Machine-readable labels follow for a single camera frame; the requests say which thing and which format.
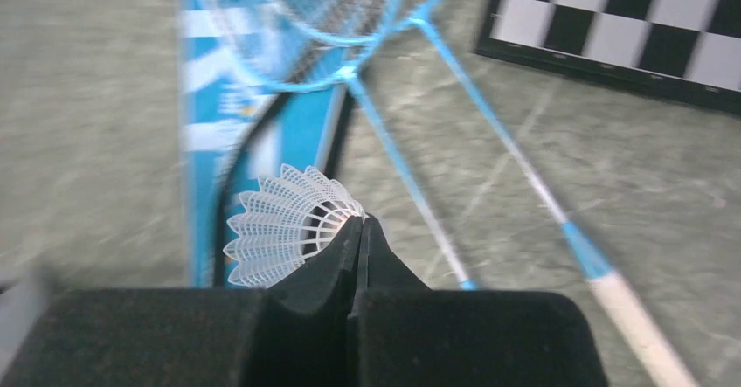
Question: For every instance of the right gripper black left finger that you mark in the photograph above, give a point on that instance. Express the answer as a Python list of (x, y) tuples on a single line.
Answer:
[(291, 335)]

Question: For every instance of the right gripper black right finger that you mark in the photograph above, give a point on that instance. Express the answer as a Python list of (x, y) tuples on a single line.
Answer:
[(403, 333)]

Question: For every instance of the white shuttlecock table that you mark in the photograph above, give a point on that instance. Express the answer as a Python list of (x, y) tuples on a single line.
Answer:
[(289, 219)]

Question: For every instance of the blue racket bag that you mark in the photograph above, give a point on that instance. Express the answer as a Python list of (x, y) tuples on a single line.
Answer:
[(217, 110)]

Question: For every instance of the blue racket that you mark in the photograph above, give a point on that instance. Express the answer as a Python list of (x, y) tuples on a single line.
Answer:
[(620, 302), (338, 38)]

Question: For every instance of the black white chessboard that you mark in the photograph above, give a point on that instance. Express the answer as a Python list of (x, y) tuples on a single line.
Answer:
[(680, 50)]

